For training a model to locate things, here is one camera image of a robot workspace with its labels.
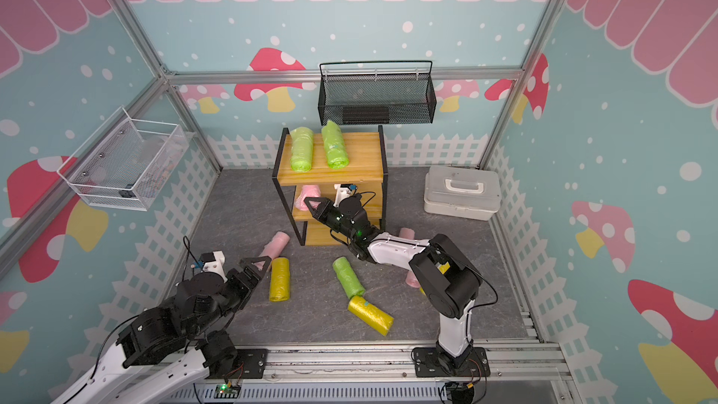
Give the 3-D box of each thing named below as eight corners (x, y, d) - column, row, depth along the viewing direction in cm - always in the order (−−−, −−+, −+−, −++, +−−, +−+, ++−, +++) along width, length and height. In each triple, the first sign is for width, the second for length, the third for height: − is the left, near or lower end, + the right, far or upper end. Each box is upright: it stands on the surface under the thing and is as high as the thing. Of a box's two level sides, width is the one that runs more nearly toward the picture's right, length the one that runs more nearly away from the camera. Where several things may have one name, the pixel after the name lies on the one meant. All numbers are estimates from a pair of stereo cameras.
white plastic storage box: (426, 220, 106) (432, 199, 96) (421, 188, 116) (426, 165, 106) (494, 220, 106) (508, 199, 96) (483, 188, 116) (494, 165, 106)
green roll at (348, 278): (349, 301, 86) (348, 297, 84) (331, 266, 94) (330, 261, 91) (365, 293, 88) (365, 288, 85) (346, 258, 96) (345, 253, 93)
